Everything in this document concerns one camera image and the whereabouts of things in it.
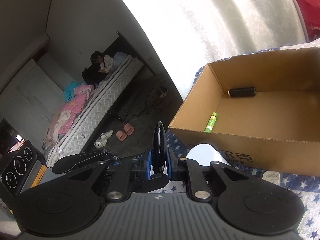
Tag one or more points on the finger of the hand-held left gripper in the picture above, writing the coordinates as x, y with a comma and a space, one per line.
75, 160

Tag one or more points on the white power strip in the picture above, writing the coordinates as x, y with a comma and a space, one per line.
162, 93

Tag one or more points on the pink bedding pile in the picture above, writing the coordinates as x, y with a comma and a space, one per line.
72, 110

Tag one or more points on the white plastic bottle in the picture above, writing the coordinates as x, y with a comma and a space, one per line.
205, 152

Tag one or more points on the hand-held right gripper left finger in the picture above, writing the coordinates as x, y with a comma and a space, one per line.
149, 163

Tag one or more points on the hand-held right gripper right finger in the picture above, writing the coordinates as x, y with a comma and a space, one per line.
168, 161

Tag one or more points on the white charger plug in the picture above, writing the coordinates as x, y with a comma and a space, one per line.
271, 178

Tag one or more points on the white wardrobe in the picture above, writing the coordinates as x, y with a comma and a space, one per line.
37, 87

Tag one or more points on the green glue stick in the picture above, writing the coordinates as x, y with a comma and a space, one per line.
211, 123

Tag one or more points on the black cylinder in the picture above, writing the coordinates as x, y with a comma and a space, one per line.
242, 92

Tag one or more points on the brown cardboard box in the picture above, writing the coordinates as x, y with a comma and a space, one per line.
250, 135

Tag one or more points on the white sneaker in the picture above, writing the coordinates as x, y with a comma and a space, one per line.
99, 143
106, 135

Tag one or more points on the star-printed blanket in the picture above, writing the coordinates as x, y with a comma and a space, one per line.
300, 205

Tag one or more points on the pink slipper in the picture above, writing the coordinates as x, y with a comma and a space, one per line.
129, 129
121, 135

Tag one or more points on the black bed frame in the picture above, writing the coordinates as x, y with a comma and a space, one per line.
135, 47

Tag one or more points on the blue pillow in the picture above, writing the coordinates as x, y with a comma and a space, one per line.
121, 58

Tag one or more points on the black tape roll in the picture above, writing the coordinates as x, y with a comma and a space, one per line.
159, 150

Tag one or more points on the red floral cloth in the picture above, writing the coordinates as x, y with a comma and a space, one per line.
307, 2

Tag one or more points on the white patterned curtain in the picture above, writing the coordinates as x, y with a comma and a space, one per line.
200, 30

